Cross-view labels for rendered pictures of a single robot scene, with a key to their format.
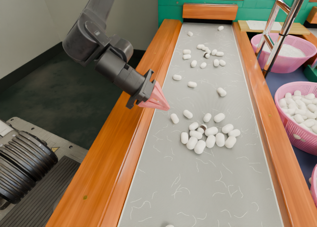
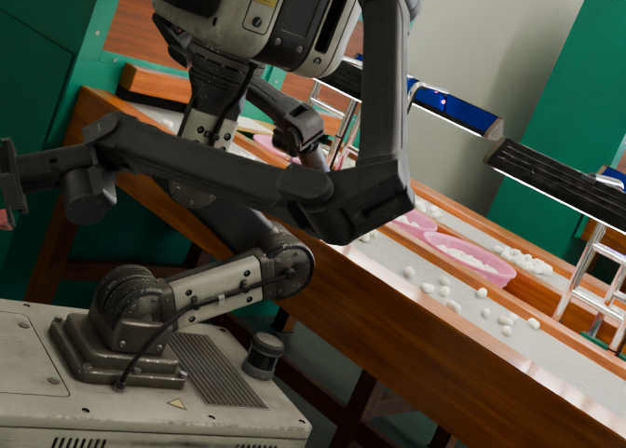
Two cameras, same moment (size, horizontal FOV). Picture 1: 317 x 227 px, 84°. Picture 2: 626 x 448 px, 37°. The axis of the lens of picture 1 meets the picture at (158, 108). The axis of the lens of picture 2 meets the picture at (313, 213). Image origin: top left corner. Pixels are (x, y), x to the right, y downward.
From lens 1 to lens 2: 2.10 m
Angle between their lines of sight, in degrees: 62
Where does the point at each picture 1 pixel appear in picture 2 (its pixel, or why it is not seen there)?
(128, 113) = not seen: hidden behind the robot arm
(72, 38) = (313, 124)
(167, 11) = (92, 71)
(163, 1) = (90, 52)
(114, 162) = not seen: hidden behind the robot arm
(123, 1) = not seen: outside the picture
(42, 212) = (227, 379)
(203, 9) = (165, 81)
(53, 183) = (193, 356)
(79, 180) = (342, 251)
